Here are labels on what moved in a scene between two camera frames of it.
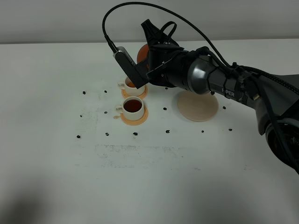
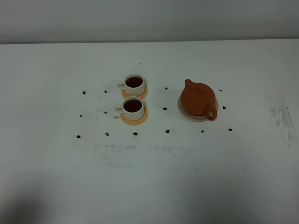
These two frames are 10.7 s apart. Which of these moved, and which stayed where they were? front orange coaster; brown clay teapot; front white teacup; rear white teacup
Moved: brown clay teapot
Stayed: rear white teacup; front orange coaster; front white teacup
